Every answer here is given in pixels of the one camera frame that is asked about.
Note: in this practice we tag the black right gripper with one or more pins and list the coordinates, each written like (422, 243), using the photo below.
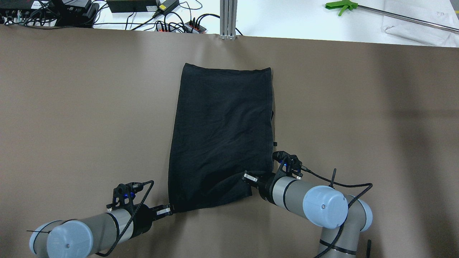
(265, 186)

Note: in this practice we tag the black graphic t-shirt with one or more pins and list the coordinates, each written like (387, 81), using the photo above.
(222, 128)

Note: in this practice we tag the white cloth on table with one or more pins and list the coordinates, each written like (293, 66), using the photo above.
(416, 32)

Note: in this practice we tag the black power brick yellow label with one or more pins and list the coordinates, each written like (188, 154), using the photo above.
(168, 5)

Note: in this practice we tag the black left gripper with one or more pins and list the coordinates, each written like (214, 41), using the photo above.
(144, 216)

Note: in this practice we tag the red black usb hub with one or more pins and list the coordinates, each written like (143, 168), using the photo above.
(193, 27)

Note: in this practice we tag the black electronics box with cables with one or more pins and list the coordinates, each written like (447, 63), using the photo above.
(76, 13)

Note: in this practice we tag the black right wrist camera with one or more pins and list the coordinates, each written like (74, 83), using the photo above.
(290, 165)

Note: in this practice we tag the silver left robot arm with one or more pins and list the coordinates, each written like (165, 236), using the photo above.
(79, 238)

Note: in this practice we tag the green handled reacher tool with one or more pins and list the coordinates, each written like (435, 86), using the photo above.
(344, 5)

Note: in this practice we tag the aluminium frame post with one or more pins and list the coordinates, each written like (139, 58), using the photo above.
(228, 13)

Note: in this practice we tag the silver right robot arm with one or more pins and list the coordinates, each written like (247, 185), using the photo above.
(342, 217)

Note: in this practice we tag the black power adapter box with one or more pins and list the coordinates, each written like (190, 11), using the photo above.
(133, 6)

